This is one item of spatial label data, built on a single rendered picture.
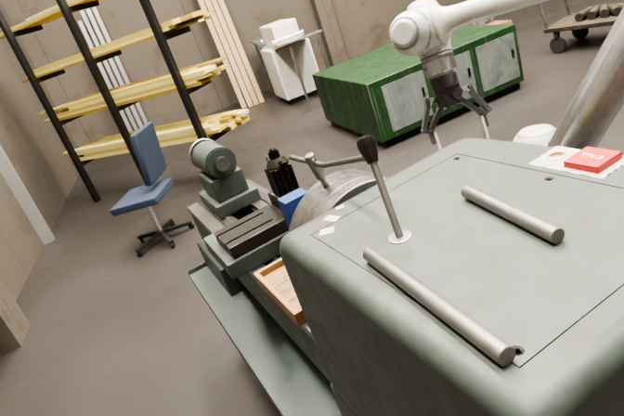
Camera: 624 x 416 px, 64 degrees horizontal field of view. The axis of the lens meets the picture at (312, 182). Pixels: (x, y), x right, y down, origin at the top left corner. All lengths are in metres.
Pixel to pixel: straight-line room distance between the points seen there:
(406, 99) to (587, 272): 4.21
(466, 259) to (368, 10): 9.76
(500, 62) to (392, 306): 4.78
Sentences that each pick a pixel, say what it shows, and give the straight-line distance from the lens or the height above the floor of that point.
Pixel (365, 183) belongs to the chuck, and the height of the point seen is 1.23.
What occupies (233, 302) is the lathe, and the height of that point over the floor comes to 0.54.
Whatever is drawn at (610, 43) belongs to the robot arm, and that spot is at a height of 1.33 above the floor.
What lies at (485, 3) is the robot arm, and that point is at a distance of 1.31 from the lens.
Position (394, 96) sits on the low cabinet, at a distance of 4.73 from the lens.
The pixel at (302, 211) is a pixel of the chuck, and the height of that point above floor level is 1.20.
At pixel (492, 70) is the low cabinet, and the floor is 0.31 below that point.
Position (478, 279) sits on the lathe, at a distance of 0.67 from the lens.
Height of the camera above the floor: 1.65
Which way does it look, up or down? 21 degrees down
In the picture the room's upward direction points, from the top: 19 degrees counter-clockwise
